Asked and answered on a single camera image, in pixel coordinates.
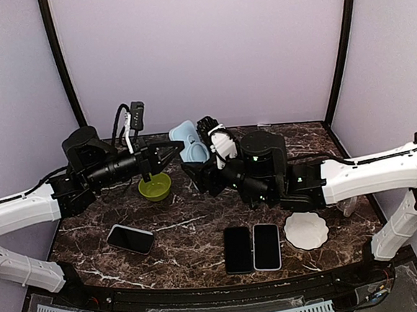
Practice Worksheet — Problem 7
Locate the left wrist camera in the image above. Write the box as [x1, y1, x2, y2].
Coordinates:
[111, 102, 145, 154]

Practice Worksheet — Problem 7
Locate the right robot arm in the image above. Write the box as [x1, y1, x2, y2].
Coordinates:
[181, 129, 417, 284]

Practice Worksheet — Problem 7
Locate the lavender phone case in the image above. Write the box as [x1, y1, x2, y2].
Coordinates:
[249, 222, 283, 272]

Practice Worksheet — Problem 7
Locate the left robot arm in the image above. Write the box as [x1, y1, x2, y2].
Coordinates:
[0, 125, 184, 308]

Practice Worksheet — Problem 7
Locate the patterned white mug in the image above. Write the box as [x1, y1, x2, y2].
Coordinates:
[336, 197, 358, 218]

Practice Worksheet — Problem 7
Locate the black phone case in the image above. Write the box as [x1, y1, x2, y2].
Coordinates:
[223, 226, 254, 275]

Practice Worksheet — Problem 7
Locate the left black frame post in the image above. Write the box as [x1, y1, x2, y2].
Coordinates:
[37, 0, 89, 128]

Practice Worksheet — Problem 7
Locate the black front rail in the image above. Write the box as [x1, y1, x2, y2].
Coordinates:
[26, 246, 417, 312]

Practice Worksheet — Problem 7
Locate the right black frame post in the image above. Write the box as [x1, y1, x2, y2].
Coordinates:
[323, 0, 354, 129]

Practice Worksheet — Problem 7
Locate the dark screen phone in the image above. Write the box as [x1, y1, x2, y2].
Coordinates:
[107, 224, 155, 255]

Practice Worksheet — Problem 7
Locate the light blue phone case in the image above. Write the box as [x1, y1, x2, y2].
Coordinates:
[169, 120, 210, 163]

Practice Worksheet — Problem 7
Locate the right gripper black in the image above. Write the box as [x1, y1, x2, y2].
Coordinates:
[179, 141, 275, 211]

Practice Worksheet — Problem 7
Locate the black frame post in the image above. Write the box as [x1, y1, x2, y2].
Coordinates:
[323, 0, 354, 129]
[37, 0, 89, 128]

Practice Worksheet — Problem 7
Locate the green bowl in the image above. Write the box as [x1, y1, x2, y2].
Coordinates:
[138, 172, 171, 202]

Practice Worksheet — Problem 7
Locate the white scalloped dish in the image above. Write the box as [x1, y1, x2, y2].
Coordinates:
[284, 212, 329, 251]

